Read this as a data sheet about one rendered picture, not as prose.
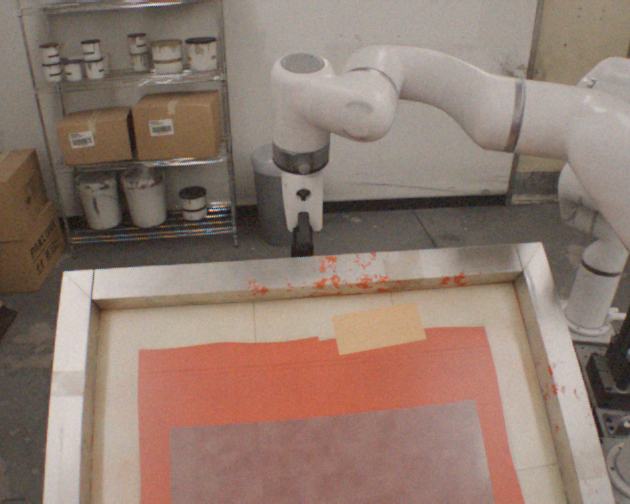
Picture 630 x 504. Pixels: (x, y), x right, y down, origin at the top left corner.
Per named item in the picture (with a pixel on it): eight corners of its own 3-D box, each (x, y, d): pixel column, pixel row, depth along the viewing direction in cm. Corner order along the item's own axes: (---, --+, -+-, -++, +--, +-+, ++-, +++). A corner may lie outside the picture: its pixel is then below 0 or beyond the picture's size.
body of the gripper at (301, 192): (334, 171, 63) (329, 235, 71) (324, 125, 70) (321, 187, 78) (274, 174, 62) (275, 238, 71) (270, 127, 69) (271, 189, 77)
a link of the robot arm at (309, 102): (404, 60, 58) (396, 100, 52) (393, 134, 66) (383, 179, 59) (280, 42, 60) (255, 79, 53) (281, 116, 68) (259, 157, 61)
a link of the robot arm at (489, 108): (509, 168, 56) (327, 145, 60) (504, 109, 64) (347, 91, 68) (526, 102, 50) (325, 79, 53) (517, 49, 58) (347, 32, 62)
